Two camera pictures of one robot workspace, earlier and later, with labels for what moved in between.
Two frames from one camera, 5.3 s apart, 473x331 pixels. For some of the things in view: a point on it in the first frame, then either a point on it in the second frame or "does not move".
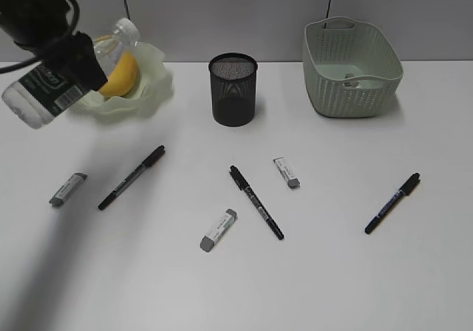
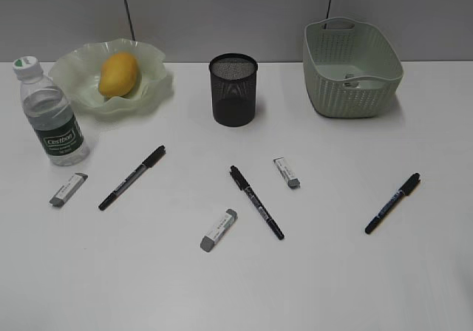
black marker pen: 148,163 does not move
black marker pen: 244,186 does not move
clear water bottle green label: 38,97 to 51,111
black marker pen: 404,190 does not move
